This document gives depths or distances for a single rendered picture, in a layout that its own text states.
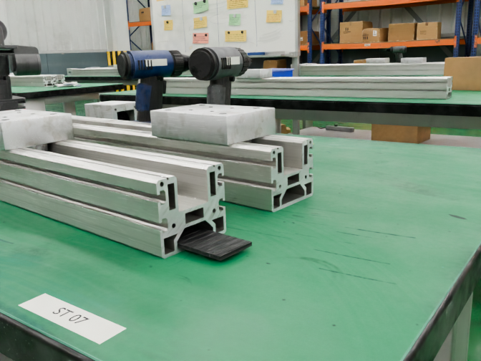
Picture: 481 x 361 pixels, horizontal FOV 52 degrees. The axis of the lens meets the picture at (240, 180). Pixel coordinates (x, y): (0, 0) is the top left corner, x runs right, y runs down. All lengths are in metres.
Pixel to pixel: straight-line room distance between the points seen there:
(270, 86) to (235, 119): 1.76
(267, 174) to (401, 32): 9.99
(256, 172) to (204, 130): 0.10
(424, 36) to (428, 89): 8.30
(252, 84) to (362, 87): 0.57
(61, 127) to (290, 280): 0.47
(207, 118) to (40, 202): 0.25
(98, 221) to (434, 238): 0.38
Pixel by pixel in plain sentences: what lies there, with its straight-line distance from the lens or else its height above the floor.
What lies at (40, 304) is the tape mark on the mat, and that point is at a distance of 0.48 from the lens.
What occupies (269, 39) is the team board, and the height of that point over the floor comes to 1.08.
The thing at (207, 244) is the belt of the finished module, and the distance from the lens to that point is 0.54.
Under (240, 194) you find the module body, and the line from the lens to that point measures 0.69.
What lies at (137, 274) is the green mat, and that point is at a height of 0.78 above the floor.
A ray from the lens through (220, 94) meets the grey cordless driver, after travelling 0.95.
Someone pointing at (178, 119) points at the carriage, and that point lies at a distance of 0.74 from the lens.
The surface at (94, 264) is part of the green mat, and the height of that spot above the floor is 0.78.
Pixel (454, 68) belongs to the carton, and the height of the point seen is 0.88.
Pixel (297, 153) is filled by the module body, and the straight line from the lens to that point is 0.71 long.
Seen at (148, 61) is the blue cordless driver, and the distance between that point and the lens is 1.10.
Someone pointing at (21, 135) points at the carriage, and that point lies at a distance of 0.78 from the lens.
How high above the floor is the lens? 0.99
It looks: 14 degrees down
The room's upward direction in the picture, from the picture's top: 2 degrees counter-clockwise
